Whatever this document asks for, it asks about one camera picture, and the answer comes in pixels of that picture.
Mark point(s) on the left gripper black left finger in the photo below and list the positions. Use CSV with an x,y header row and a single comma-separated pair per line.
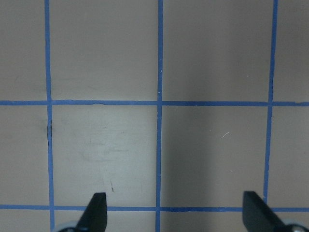
x,y
94,218

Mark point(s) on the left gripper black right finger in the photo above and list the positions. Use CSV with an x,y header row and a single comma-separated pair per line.
x,y
257,216

